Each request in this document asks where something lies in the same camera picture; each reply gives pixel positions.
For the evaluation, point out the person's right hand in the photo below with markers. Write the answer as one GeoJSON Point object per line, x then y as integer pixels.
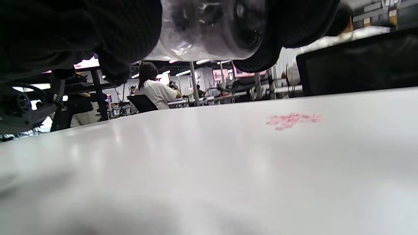
{"type": "Point", "coordinates": [49, 32]}

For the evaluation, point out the clear conical bottle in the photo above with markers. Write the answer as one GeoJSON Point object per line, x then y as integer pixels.
{"type": "Point", "coordinates": [192, 32]}

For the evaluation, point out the black grey hand controller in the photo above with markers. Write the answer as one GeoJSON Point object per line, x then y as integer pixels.
{"type": "Point", "coordinates": [23, 111]}

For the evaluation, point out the black mesh office chair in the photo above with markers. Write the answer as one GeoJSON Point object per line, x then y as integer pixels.
{"type": "Point", "coordinates": [359, 65]}

